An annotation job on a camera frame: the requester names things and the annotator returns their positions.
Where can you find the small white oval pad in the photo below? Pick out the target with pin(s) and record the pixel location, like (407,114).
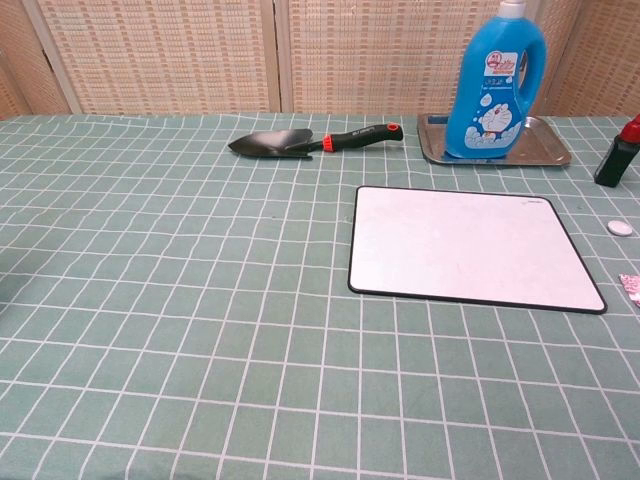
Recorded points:
(619,227)

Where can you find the pink patterned rectangular card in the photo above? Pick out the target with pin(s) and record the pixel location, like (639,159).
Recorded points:
(633,289)

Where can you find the white mouse pad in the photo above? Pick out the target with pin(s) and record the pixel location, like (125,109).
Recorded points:
(465,250)

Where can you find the black garden trowel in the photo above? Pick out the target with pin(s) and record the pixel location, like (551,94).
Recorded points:
(270,142)

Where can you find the green checked tablecloth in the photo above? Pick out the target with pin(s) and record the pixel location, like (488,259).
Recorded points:
(175,300)

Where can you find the blue detergent pump bottle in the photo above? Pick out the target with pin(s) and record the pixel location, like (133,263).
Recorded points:
(492,90)

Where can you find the woven bamboo folding screen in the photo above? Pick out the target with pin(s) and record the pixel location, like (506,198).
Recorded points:
(175,55)

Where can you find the stainless steel tray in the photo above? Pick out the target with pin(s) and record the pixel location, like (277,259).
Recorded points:
(537,145)

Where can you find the black bottle red cap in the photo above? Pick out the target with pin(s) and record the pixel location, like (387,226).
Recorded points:
(615,160)

